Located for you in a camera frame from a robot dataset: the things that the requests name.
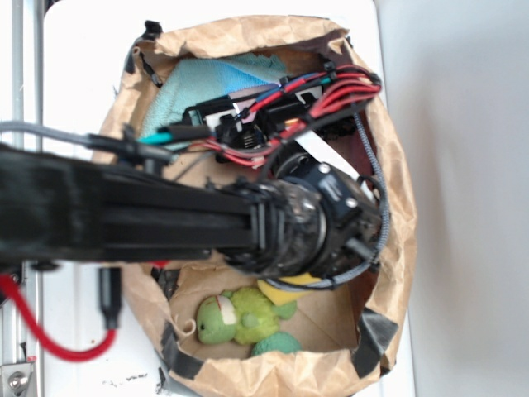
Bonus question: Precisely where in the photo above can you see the red cable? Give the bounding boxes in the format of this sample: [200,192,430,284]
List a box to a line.
[0,273,118,361]

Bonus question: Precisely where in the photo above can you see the blue terry cloth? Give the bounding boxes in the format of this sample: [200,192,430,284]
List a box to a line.
[139,54,288,150]

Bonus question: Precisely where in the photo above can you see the yellow green sponge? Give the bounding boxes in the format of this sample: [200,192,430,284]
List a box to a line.
[257,273,322,306]

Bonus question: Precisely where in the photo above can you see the grey braided cable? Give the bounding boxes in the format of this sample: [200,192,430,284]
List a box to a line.
[268,112,392,291]

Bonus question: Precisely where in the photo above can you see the green plush turtle toy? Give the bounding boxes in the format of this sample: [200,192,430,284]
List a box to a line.
[196,287,301,356]

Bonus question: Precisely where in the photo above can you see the black gripper body with wires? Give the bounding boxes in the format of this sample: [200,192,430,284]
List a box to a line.
[182,62,382,167]

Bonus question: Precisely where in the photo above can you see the white flat ribbon cable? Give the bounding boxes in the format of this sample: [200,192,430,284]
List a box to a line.
[293,132,373,199]

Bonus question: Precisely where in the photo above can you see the aluminium frame rail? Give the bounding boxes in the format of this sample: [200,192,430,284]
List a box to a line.
[1,1,46,396]

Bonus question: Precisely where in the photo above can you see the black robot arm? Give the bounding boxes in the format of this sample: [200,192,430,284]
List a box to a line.
[1,146,389,290]

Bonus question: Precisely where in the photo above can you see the brown paper bag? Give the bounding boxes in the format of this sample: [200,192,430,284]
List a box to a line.
[100,15,417,396]

